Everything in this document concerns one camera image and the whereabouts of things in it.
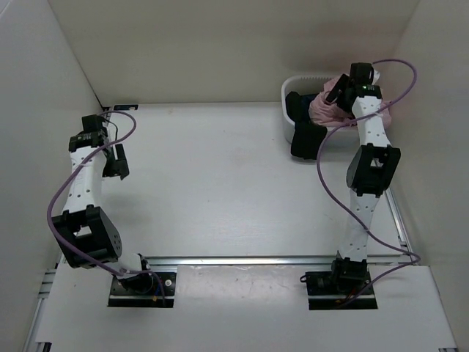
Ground pink trousers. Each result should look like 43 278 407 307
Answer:
309 75 393 129

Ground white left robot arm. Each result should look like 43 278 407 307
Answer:
52 132 154 293

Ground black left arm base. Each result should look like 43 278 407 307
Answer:
108 269 177 309

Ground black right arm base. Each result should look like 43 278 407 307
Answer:
300 258 377 311

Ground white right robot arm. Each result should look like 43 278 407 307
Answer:
326 72 401 293

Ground dark blue trousers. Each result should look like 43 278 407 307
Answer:
300 94 317 122

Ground black trousers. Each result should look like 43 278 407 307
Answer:
285 92 328 161

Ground white plastic basket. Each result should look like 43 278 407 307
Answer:
281 73 358 148

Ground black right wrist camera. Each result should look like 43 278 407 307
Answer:
349 62 380 86

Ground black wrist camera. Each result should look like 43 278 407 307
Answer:
81 114 109 137
349 62 380 86

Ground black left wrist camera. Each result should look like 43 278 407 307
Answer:
81 114 109 137

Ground aluminium left rail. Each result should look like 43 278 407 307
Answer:
56 106 112 263

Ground aluminium rail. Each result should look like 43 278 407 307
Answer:
144 255 418 268
56 106 112 263
385 189 411 250

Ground aluminium front rail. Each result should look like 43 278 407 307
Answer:
144 255 418 268

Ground aluminium right rail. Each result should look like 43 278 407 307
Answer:
385 189 411 250

